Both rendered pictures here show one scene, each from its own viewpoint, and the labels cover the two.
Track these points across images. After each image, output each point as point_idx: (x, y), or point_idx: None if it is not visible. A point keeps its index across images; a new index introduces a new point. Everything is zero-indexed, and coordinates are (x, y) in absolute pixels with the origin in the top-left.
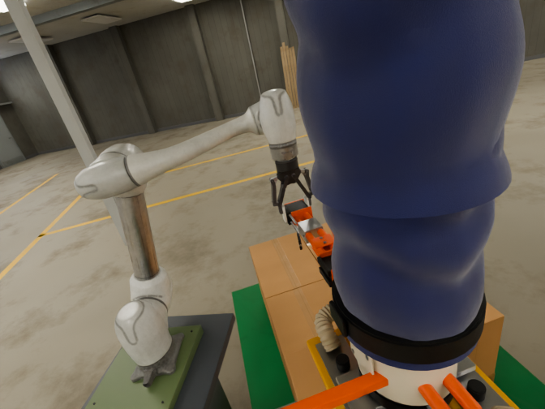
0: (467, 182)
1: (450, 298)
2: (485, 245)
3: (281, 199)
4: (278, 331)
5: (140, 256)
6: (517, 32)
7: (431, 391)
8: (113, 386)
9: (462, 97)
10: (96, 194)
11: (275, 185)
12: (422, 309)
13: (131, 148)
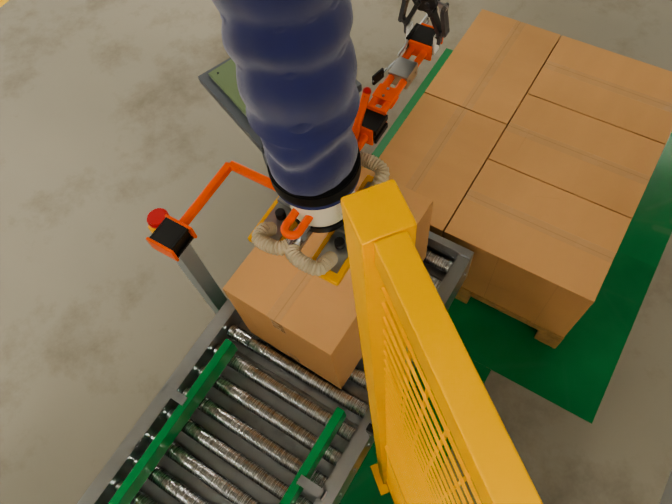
0: (270, 132)
1: (285, 174)
2: (301, 166)
3: (408, 19)
4: (399, 133)
5: None
6: (277, 94)
7: (292, 212)
8: (235, 71)
9: (252, 101)
10: None
11: (405, 2)
12: (273, 169)
13: None
